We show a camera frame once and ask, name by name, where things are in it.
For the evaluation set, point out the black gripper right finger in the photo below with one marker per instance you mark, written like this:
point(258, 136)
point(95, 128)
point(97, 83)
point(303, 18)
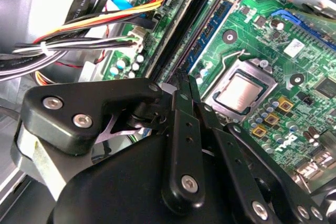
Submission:
point(233, 153)

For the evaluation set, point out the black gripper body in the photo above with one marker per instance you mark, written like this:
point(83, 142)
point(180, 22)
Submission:
point(118, 195)

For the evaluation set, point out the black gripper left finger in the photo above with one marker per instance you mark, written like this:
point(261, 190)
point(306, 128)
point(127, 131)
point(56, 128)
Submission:
point(183, 155)

